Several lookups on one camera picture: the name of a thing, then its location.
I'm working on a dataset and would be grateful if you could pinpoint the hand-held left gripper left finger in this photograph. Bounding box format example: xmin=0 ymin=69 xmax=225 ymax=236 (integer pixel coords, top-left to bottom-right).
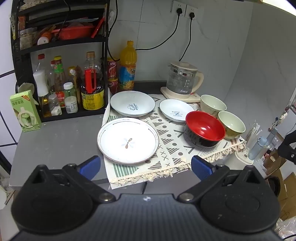
xmin=30 ymin=155 xmax=116 ymax=204

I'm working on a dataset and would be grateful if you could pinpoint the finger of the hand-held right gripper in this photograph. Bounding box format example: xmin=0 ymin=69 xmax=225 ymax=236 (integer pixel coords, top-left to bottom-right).
xmin=277 ymin=130 xmax=296 ymax=165

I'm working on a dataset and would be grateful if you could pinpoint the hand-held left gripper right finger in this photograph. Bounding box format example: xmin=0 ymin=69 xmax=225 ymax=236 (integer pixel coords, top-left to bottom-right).
xmin=179 ymin=155 xmax=267 ymax=204

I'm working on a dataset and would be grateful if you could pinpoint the red and black bowl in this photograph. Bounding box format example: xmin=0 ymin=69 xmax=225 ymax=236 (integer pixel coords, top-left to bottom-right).
xmin=185 ymin=111 xmax=226 ymax=148

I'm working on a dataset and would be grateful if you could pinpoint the white plate leaf motif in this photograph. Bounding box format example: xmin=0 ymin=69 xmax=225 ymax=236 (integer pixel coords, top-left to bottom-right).
xmin=97 ymin=117 xmax=159 ymax=164

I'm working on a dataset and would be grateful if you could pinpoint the cream bowl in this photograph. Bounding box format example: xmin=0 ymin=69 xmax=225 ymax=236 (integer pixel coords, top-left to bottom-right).
xmin=200 ymin=95 xmax=227 ymax=116
xmin=217 ymin=111 xmax=246 ymax=140

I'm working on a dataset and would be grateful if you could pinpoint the small white plate blue rim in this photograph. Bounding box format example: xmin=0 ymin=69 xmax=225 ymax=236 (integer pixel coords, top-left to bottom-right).
xmin=159 ymin=99 xmax=195 ymax=123

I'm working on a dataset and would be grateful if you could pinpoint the large white plate blue rim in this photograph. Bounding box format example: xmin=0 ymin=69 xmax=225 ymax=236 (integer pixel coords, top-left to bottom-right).
xmin=110 ymin=90 xmax=156 ymax=117

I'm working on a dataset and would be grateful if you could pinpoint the blue-grey bottle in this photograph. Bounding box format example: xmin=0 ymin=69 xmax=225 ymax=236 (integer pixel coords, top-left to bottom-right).
xmin=248 ymin=136 xmax=269 ymax=160

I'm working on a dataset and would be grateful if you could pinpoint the cardboard box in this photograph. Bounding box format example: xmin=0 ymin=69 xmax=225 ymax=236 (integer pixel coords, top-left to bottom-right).
xmin=264 ymin=151 xmax=296 ymax=220

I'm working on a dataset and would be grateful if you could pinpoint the patterned fringed table mat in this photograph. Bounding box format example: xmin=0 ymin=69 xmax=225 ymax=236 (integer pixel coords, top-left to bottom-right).
xmin=101 ymin=94 xmax=247 ymax=190

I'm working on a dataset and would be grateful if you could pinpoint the white stand base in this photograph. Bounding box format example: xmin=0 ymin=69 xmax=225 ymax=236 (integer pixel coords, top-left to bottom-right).
xmin=235 ymin=148 xmax=255 ymax=165

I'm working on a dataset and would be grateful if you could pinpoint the small white jar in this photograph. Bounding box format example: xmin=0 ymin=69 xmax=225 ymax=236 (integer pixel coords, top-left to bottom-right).
xmin=65 ymin=96 xmax=78 ymax=114

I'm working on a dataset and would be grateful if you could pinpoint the small glass jar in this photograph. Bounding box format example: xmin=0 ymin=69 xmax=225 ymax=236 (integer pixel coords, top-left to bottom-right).
xmin=48 ymin=94 xmax=62 ymax=116

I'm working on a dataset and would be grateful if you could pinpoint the green jar white lid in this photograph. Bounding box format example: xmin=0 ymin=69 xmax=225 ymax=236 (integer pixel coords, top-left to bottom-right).
xmin=63 ymin=82 xmax=77 ymax=100

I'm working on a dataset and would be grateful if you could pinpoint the green carton box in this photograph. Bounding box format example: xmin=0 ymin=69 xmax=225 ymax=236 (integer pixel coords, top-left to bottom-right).
xmin=10 ymin=90 xmax=42 ymax=132

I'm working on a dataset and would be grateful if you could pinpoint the glass electric kettle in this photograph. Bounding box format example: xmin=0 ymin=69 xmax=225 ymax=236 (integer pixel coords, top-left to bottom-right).
xmin=166 ymin=61 xmax=204 ymax=95

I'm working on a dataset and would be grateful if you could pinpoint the sauce bottle green label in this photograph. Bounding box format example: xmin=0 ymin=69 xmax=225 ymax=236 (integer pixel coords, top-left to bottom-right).
xmin=54 ymin=56 xmax=66 ymax=108

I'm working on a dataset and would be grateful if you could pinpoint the orange juice bottle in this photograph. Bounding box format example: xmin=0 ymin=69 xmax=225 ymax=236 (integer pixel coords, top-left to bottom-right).
xmin=118 ymin=41 xmax=137 ymax=92

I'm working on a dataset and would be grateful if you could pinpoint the clear bottle red cap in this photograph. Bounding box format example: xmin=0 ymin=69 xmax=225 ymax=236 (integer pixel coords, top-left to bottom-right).
xmin=35 ymin=54 xmax=49 ymax=75

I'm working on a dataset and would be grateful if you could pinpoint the black metal shelf rack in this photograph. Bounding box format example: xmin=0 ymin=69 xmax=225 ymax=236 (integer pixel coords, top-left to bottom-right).
xmin=10 ymin=0 xmax=111 ymax=122

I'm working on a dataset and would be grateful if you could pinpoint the red plastic basket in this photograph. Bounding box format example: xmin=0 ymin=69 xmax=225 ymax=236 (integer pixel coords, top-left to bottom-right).
xmin=51 ymin=24 xmax=95 ymax=40

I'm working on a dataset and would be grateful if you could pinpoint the soy sauce jug red handle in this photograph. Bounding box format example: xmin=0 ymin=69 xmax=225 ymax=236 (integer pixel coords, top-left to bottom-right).
xmin=81 ymin=51 xmax=105 ymax=110

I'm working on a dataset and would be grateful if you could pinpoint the black power cable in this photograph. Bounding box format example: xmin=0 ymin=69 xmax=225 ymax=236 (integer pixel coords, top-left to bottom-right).
xmin=179 ymin=19 xmax=192 ymax=62
xmin=135 ymin=14 xmax=181 ymax=50

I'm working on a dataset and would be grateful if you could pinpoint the white wall socket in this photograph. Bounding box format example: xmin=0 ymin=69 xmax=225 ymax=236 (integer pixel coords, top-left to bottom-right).
xmin=185 ymin=5 xmax=201 ymax=20
xmin=171 ymin=1 xmax=186 ymax=16

